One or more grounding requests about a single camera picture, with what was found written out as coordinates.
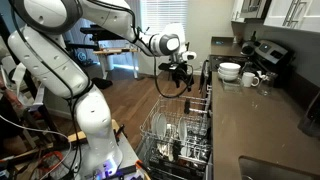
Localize wooden table white legs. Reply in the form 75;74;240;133
92;39;140;80

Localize white ceramic bowl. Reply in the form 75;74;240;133
217;68;240;80
218;73;239;83
218;61;242;75

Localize orange handled clamp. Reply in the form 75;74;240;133
134;159;145;172

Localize dark glass bottle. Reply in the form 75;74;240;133
250;30;259;43

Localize black stainless steel stove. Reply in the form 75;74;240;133
199;39;296;89

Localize white cable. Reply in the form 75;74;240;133
0;114;73;143

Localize large white dinner plate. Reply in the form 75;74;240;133
177;116;189;144

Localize clear rectangular glass dish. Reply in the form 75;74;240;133
221;79;243;93

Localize clear glass cup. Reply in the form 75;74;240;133
241;71;261;89

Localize built-in dishwasher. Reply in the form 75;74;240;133
134;84;215;180

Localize grey robot base table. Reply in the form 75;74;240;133
54;131;152;180

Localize metal wire dishwasher rack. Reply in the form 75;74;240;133
139;94;213;169

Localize orange cable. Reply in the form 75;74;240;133
34;150;65;173

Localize black bar clamp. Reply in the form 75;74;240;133
114;123;127;138

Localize window with white blinds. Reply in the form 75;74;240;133
139;0;190;35

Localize clear glass jar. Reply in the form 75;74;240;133
257;71;278;97

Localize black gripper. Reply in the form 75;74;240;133
171;63;194;93

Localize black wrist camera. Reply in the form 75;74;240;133
158;62;179;71

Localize stainless steel kitchen sink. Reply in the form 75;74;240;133
237;154;320;180

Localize white upper cabinet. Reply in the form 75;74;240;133
263;0;320;34
230;0;246;24

